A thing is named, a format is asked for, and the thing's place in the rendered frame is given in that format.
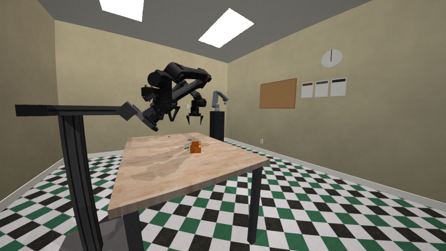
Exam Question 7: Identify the orange open bin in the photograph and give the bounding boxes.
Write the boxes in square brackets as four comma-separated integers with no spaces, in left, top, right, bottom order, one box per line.
[190,142,201,153]

